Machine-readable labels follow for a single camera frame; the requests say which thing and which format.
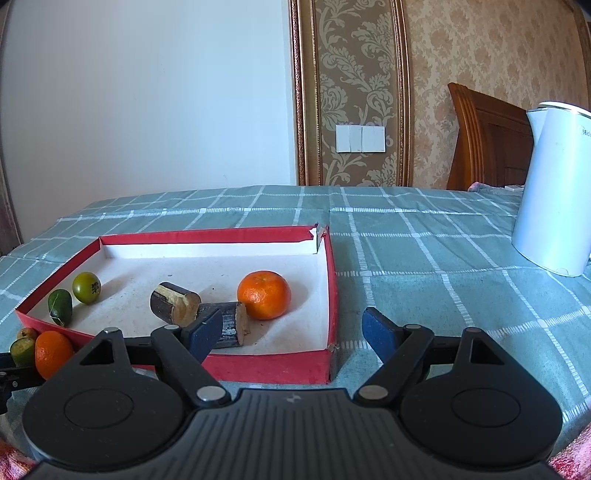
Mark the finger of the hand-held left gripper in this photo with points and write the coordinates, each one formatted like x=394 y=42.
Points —
x=14 y=376

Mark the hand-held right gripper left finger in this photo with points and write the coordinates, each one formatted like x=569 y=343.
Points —
x=205 y=334

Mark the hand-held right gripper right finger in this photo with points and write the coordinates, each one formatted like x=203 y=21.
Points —
x=378 y=332

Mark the cut green cucumber piece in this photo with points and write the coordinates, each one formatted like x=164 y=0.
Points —
x=22 y=350

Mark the large orange tangerine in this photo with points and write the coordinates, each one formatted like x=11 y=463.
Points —
x=51 y=353

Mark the small brown round fruit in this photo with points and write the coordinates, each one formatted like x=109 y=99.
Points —
x=27 y=333

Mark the small orange tangerine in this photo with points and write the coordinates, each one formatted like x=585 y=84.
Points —
x=264 y=294

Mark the pointed green cucumber end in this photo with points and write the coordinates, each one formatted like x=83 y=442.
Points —
x=60 y=307

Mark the red cardboard box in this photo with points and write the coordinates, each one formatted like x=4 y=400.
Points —
x=138 y=277

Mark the green tangerine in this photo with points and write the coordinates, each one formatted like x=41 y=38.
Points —
x=85 y=287

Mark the teal checked cloth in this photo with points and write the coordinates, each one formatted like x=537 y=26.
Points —
x=415 y=258

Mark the pink cloth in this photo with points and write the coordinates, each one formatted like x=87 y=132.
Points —
x=482 y=186

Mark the wooden headboard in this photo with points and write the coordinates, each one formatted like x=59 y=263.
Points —
x=489 y=143

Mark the white electric kettle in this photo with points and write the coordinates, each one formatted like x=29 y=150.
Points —
x=554 y=194

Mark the white wall switch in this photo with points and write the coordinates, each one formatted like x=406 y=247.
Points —
x=360 y=137

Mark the gold wall moulding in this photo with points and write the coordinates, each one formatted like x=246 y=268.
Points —
x=300 y=92

